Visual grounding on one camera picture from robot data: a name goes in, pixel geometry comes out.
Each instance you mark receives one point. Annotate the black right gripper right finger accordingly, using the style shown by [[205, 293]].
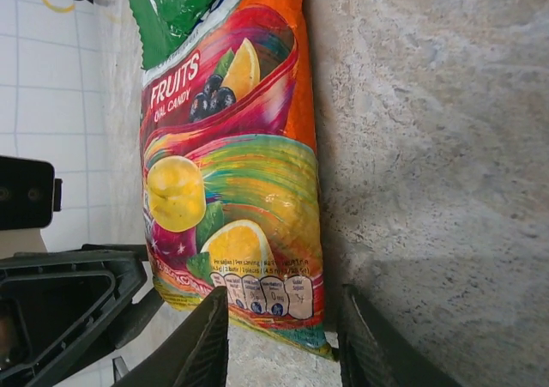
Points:
[[369, 361]]

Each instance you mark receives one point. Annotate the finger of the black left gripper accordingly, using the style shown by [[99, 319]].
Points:
[[124, 284]]

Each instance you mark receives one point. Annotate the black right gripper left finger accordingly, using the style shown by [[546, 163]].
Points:
[[193, 352]]

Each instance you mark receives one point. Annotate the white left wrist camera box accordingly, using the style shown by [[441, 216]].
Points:
[[21, 243]]

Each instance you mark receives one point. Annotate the orange fruit candy bag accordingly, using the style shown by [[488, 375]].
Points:
[[257, 168]]

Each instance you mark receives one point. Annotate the green snack bag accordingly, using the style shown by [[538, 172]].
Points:
[[171, 18]]

